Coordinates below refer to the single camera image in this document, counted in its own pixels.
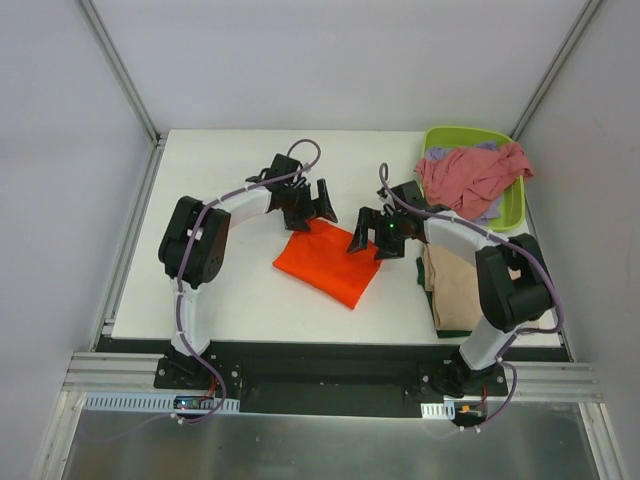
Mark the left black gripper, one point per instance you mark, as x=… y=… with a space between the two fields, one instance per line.
x=305 y=205

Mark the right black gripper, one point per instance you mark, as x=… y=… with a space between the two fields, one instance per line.
x=376 y=231

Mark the orange t shirt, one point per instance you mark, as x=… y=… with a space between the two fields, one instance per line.
x=320 y=259

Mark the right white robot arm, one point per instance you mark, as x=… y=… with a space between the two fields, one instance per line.
x=516 y=294

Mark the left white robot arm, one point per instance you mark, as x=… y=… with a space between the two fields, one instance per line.
x=193 y=247

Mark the folded dark green t shirt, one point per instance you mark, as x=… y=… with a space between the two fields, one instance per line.
x=441 y=334

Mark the pink t shirt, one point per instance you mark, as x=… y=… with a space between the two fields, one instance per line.
x=510 y=163

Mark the folded beige t shirt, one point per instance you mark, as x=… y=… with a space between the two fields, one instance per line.
x=454 y=285

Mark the lavender t shirt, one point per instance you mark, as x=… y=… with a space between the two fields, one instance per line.
x=490 y=212

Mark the green plastic basin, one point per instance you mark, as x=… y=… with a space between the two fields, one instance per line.
x=512 y=207

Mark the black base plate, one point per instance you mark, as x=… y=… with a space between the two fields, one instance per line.
x=360 y=380

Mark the right white cable duct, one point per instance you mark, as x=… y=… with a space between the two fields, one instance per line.
x=438 y=411

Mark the white cable duct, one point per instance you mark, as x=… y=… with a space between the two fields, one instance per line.
x=438 y=411
x=158 y=403

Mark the left aluminium table rail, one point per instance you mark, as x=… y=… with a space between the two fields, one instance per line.
x=126 y=250

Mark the left aluminium frame post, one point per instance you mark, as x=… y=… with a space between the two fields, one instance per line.
x=117 y=67

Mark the aluminium frame post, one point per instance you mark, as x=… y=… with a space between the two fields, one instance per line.
x=117 y=67
x=578 y=29

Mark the left white cable duct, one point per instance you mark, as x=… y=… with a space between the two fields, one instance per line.
x=158 y=403

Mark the right aluminium frame post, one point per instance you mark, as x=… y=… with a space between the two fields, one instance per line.
x=578 y=29

